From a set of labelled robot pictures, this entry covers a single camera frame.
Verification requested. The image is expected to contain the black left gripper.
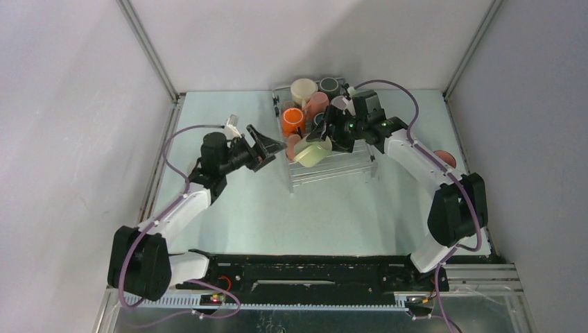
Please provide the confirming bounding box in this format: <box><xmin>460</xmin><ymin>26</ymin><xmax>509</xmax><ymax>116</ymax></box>
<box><xmin>219</xmin><ymin>126</ymin><xmax>286</xmax><ymax>176</ymax></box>

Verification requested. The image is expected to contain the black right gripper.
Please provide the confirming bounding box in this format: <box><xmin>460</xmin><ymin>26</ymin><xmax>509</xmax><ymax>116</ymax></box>
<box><xmin>307</xmin><ymin>104</ymin><xmax>368</xmax><ymax>153</ymax></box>

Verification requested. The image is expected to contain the light green mug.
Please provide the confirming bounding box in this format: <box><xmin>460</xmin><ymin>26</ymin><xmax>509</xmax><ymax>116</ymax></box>
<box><xmin>292</xmin><ymin>137</ymin><xmax>332</xmax><ymax>168</ymax></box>

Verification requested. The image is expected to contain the pink patterned mug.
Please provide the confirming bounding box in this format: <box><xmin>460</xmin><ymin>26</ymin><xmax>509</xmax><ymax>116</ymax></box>
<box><xmin>434</xmin><ymin>150</ymin><xmax>457</xmax><ymax>169</ymax></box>

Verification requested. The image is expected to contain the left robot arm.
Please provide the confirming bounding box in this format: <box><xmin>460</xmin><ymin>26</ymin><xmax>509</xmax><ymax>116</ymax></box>
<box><xmin>107</xmin><ymin>125</ymin><xmax>286</xmax><ymax>308</ymax></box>

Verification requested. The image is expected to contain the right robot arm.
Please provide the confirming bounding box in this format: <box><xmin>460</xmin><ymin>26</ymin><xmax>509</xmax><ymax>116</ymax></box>
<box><xmin>309</xmin><ymin>90</ymin><xmax>487</xmax><ymax>290</ymax></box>

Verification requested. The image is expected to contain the clear acrylic dish rack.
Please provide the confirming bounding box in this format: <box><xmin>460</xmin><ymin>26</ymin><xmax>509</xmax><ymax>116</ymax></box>
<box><xmin>271</xmin><ymin>85</ymin><xmax>378</xmax><ymax>194</ymax></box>

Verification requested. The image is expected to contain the dark teal mug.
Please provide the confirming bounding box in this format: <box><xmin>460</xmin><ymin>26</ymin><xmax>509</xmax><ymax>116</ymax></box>
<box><xmin>311</xmin><ymin>112</ymin><xmax>325</xmax><ymax>129</ymax></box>

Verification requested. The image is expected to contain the orange mug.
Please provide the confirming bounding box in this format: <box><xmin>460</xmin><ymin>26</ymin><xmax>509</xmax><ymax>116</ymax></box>
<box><xmin>281</xmin><ymin>108</ymin><xmax>306</xmax><ymax>137</ymax></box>

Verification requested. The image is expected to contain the small salmon pink mug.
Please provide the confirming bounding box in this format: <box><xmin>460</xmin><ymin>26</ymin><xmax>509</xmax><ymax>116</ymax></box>
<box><xmin>286</xmin><ymin>134</ymin><xmax>302</xmax><ymax>162</ymax></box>

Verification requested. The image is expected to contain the pink ribbed mug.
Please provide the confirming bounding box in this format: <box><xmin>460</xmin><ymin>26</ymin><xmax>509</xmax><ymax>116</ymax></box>
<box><xmin>302</xmin><ymin>92</ymin><xmax>330</xmax><ymax>120</ymax></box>

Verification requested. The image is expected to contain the mauve grey mug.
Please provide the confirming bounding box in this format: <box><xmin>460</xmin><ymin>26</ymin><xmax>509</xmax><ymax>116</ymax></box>
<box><xmin>331</xmin><ymin>95</ymin><xmax>352</xmax><ymax>112</ymax></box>

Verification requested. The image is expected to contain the cream beige mug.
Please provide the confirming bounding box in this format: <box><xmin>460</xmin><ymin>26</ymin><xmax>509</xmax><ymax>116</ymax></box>
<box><xmin>290</xmin><ymin>78</ymin><xmax>318</xmax><ymax>106</ymax></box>

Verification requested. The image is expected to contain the dark grey mug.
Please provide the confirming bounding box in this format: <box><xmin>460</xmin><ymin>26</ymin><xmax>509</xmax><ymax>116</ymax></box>
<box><xmin>318</xmin><ymin>77</ymin><xmax>340</xmax><ymax>100</ymax></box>

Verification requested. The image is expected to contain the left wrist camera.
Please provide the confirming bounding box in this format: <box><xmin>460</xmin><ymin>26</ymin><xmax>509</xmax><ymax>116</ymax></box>
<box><xmin>223</xmin><ymin>114</ymin><xmax>242</xmax><ymax>140</ymax></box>

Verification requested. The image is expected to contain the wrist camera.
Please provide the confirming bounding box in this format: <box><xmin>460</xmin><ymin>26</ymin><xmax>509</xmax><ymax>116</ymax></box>
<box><xmin>223</xmin><ymin>114</ymin><xmax>242</xmax><ymax>140</ymax></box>
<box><xmin>341</xmin><ymin>86</ymin><xmax>358</xmax><ymax>116</ymax></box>

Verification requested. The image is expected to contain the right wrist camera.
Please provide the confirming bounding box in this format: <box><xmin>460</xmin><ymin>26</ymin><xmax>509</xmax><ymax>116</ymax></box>
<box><xmin>341</xmin><ymin>86</ymin><xmax>358</xmax><ymax>116</ymax></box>

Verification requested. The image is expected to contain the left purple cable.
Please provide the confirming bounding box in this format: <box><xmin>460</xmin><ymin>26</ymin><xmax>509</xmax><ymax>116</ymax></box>
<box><xmin>117</xmin><ymin>123</ymin><xmax>242</xmax><ymax>328</ymax></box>

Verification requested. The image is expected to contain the purple cable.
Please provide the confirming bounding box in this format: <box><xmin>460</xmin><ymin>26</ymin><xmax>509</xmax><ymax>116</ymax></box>
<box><xmin>117</xmin><ymin>123</ymin><xmax>242</xmax><ymax>328</ymax></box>
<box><xmin>352</xmin><ymin>79</ymin><xmax>483</xmax><ymax>333</ymax></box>

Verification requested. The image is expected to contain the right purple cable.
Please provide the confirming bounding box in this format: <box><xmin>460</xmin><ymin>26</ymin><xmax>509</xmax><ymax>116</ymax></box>
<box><xmin>352</xmin><ymin>79</ymin><xmax>483</xmax><ymax>333</ymax></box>

